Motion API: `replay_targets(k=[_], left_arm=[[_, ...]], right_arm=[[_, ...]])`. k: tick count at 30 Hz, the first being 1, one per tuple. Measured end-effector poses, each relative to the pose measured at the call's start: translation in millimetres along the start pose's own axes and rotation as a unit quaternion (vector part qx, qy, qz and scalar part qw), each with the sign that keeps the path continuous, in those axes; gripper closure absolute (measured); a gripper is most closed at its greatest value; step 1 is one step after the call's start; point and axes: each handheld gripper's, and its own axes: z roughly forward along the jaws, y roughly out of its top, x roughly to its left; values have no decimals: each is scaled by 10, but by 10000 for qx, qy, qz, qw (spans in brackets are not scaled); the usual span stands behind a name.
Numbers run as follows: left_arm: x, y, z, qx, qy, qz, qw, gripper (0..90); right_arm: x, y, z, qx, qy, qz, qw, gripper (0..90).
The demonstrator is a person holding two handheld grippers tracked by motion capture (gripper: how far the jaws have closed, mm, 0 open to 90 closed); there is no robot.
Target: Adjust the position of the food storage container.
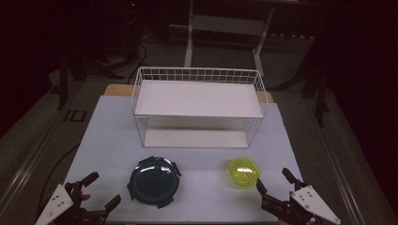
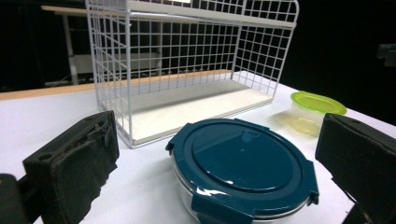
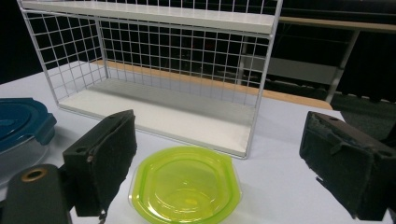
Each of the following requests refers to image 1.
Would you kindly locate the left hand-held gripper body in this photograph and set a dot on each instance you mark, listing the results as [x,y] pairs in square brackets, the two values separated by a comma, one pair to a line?
[56,203]

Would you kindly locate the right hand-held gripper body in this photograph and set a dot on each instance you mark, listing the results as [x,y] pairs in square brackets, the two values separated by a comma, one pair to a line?
[308,203]

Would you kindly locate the green lidded food container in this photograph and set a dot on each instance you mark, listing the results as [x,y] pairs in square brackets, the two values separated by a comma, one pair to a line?
[243,172]

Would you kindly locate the person's left hand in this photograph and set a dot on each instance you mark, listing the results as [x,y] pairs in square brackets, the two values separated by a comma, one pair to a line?
[85,197]

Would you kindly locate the white table cover sheet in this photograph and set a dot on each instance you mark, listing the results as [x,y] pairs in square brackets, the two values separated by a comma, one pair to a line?
[106,140]

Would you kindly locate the black metal stand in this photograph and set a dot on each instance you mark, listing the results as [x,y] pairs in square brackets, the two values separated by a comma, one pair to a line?
[63,84]

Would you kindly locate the metal floor rail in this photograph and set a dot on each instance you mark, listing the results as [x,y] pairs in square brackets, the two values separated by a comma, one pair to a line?
[28,168]
[338,162]

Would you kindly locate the black floor bracket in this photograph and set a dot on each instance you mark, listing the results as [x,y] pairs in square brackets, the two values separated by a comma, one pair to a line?
[75,115]

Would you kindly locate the white metal desk frame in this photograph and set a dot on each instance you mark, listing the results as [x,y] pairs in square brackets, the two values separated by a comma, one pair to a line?
[228,25]

